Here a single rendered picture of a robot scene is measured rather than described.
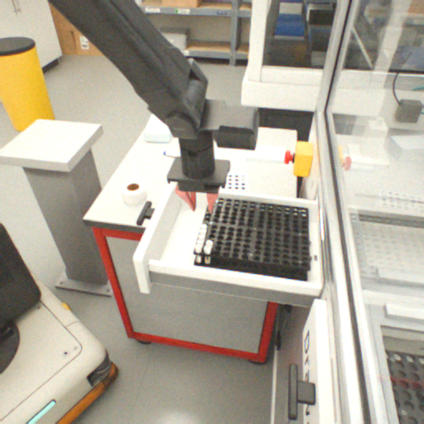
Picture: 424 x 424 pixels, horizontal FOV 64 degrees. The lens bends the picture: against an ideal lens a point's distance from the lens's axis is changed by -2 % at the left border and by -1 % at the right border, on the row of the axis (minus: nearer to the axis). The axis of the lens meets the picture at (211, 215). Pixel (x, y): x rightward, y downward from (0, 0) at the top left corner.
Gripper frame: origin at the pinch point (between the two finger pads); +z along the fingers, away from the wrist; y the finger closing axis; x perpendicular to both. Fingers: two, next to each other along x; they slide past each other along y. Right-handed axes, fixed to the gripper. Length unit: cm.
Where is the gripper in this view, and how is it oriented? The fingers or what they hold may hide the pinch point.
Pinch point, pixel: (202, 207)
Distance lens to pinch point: 66.1
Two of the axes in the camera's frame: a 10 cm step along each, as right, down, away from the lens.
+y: -9.8, -1.0, 1.8
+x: -2.0, 6.9, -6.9
